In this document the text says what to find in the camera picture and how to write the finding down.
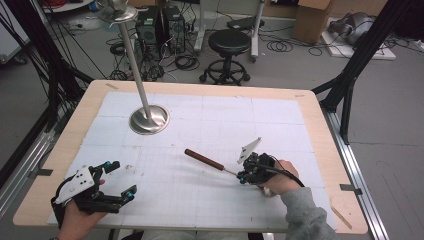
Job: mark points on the white grid mat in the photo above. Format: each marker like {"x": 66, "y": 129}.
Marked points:
{"x": 186, "y": 200}

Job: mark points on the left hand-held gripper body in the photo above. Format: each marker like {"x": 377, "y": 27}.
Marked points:
{"x": 75, "y": 183}

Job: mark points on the black round stool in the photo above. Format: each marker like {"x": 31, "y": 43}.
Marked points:
{"x": 228, "y": 41}

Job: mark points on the grey bag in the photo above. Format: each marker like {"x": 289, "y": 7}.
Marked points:
{"x": 353, "y": 26}

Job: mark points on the person's left hand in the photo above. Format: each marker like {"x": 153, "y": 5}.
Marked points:
{"x": 78, "y": 223}

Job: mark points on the aluminium rail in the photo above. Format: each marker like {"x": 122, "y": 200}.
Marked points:
{"x": 358, "y": 180}
{"x": 23, "y": 166}

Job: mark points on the black flat device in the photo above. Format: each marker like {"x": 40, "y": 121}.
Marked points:
{"x": 245, "y": 22}

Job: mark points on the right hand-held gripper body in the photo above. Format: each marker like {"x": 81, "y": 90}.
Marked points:
{"x": 256, "y": 166}

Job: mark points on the person's right hand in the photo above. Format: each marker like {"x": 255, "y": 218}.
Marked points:
{"x": 281, "y": 180}

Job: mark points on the white foam board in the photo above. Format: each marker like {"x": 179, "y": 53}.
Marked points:
{"x": 366, "y": 53}

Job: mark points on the black metal frame post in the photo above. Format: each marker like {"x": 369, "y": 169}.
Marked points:
{"x": 360, "y": 56}

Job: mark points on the black table bracket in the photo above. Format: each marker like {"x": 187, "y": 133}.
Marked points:
{"x": 42, "y": 172}
{"x": 350, "y": 188}

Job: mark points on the black computer tower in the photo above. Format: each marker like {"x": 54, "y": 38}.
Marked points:
{"x": 175, "y": 28}
{"x": 146, "y": 28}

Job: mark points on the white stand leg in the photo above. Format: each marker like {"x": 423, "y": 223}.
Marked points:
{"x": 256, "y": 31}
{"x": 200, "y": 26}

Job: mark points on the cardboard box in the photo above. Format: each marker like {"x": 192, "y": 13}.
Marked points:
{"x": 311, "y": 21}

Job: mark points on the thin wooden strip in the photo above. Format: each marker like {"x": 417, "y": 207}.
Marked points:
{"x": 340, "y": 217}

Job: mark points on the metal stand with round base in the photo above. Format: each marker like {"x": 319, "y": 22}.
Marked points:
{"x": 148, "y": 118}

